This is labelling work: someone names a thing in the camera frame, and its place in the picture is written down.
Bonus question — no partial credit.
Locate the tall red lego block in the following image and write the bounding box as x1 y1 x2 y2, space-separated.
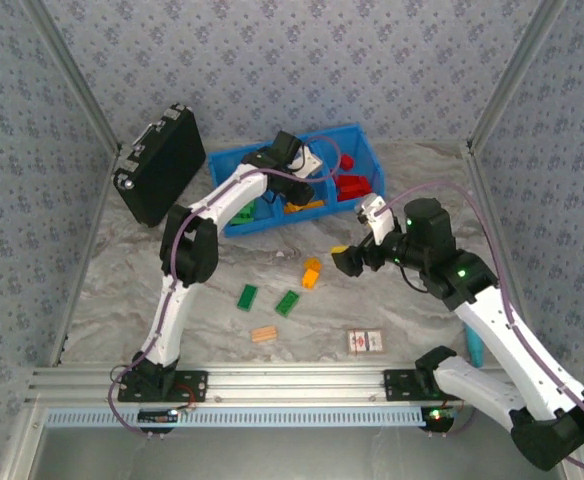
335 174 361 203

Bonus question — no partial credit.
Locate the green flat lego plate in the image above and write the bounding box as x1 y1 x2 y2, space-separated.
274 289 302 319
236 283 258 313

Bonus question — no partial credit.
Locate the small printed card box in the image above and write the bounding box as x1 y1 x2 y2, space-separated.
346 328 386 356

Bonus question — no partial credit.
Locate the blue plastic tool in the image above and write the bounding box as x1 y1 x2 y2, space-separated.
464 322 487 369

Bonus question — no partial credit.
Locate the black hard case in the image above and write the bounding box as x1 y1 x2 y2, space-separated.
113 103 207 229

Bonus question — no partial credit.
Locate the small circuit board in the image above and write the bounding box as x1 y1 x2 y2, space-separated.
420 407 456 426
137 408 181 425

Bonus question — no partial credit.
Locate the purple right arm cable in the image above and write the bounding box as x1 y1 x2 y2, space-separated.
379 180 584 474

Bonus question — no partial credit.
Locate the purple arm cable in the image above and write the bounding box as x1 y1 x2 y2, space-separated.
379 180 584 474
107 134 347 440

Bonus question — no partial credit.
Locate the aluminium side rail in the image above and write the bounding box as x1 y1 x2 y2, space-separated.
49 144 123 366
464 142 543 351

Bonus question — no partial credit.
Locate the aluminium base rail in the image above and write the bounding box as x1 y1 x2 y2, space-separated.
24 363 503 405

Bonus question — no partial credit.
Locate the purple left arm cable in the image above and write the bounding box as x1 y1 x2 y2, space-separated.
107 134 347 440

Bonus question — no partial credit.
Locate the slotted cable duct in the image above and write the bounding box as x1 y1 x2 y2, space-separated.
45 405 431 429

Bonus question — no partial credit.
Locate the aluminium corner post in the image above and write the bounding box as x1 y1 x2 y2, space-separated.
21 0 123 154
466 0 568 151

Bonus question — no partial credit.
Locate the thin red wire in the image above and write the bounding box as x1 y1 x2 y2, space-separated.
174 384 198 409

